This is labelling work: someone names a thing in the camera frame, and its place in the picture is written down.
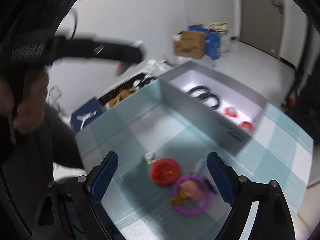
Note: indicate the brown cardboard box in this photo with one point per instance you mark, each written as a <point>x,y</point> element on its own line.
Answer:
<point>189,44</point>

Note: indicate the round red white badge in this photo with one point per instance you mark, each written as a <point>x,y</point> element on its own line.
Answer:
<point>165,172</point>

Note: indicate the white cloth bag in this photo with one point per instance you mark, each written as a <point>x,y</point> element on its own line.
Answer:
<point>222,30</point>

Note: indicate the grey phone box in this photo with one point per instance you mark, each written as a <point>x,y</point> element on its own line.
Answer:
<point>225,110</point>

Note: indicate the blue jordan shoe box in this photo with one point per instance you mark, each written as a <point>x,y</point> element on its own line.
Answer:
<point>86,114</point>

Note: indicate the left hand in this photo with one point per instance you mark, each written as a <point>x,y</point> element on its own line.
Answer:
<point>31,111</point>

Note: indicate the blue cardboard box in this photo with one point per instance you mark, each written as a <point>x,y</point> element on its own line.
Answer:
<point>212,43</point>

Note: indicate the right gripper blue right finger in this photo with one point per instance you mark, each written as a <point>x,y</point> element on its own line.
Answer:
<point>224,177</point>

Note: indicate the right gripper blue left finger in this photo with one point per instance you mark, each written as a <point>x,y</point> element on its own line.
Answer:
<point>100,177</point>

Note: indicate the purple ring pig toy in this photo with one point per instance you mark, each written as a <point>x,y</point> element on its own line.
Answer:
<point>191,195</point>

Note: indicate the brown boot pair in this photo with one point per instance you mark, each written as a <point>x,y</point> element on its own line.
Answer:
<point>123,94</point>

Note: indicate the grey brown door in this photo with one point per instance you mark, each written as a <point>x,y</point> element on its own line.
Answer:
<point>262,25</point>

